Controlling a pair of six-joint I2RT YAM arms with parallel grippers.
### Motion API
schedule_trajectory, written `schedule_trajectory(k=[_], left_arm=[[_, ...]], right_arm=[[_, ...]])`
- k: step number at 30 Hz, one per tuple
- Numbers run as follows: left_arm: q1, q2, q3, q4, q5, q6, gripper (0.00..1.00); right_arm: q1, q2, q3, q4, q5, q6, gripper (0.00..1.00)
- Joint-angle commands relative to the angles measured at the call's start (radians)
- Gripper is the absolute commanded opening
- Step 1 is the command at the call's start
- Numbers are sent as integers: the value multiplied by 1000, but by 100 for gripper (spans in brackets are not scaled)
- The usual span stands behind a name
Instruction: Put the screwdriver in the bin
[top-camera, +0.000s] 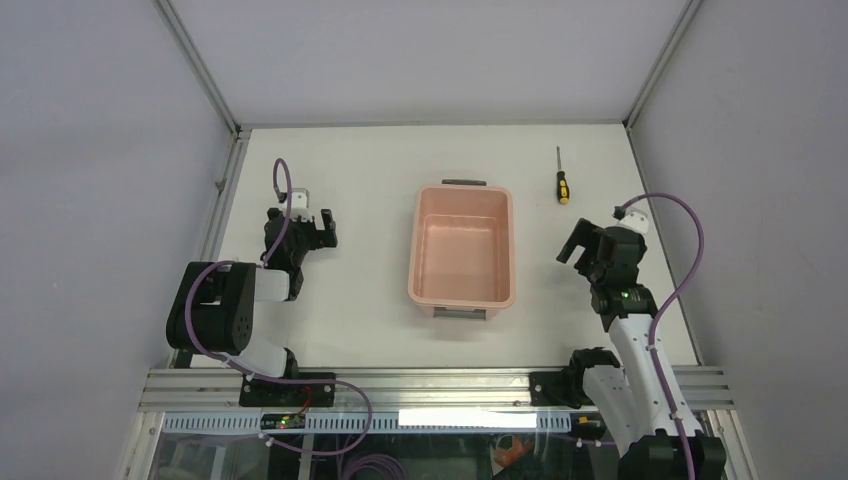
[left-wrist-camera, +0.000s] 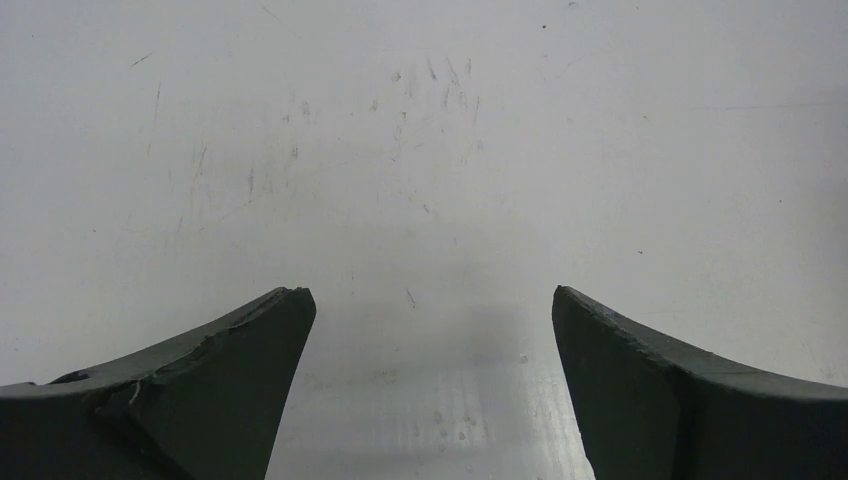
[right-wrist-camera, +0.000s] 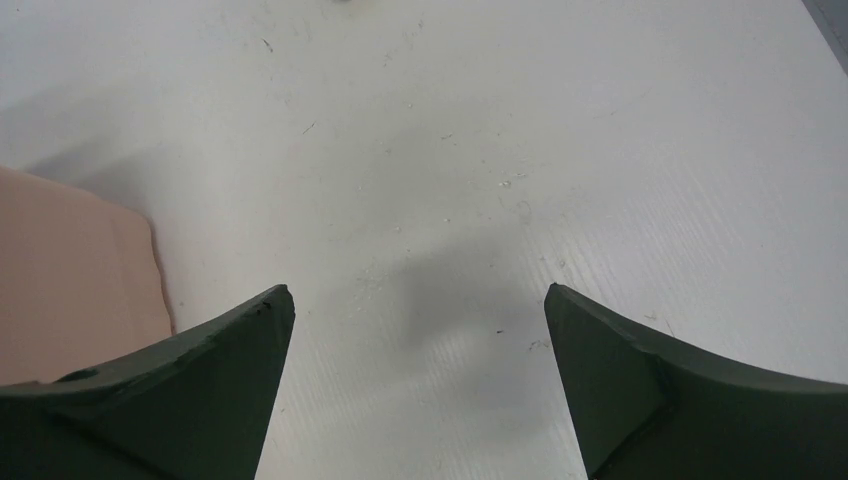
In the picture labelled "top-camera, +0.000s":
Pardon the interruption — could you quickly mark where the black yellow screwdriver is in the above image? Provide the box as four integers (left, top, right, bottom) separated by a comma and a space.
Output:
556, 146, 570, 204

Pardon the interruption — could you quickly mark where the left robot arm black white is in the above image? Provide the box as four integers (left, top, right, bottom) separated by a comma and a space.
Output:
165, 208, 338, 406

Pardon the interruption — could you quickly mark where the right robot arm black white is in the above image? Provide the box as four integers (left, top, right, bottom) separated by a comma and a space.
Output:
557, 214, 727, 479

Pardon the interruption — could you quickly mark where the pink plastic bin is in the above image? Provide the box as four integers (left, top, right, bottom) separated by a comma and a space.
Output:
407, 179, 516, 320

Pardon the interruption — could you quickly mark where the orange object under table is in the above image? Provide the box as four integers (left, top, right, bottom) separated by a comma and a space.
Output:
491, 435, 534, 468

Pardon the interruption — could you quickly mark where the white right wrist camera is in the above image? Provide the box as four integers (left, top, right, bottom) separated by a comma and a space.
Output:
613, 206, 651, 235

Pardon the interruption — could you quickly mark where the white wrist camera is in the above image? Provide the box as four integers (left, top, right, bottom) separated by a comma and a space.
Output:
613, 206, 651, 235
286, 188, 314, 223

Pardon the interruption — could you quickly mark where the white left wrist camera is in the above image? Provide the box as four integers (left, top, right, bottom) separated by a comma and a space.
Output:
286, 188, 314, 223

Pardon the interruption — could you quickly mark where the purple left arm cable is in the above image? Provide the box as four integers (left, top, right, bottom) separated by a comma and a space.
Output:
184, 158, 374, 457

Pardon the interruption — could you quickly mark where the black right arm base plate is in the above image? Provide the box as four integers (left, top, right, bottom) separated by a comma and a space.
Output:
528, 369, 585, 409

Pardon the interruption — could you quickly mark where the aluminium right frame post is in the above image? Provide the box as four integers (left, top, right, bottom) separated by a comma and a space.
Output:
623, 0, 703, 133

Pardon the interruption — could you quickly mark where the aluminium frame post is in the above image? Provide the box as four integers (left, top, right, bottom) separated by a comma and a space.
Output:
623, 0, 703, 133
152, 0, 241, 135

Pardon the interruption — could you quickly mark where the white slotted cable duct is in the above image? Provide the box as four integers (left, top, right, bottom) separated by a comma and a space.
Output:
163, 409, 600, 435

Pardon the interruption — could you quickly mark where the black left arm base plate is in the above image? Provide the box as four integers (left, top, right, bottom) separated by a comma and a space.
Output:
238, 371, 336, 408

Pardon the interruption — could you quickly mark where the aluminium front rail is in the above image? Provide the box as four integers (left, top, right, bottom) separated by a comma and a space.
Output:
137, 366, 735, 413

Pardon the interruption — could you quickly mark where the aluminium left frame post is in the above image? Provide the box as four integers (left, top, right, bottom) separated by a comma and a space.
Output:
152, 0, 241, 135

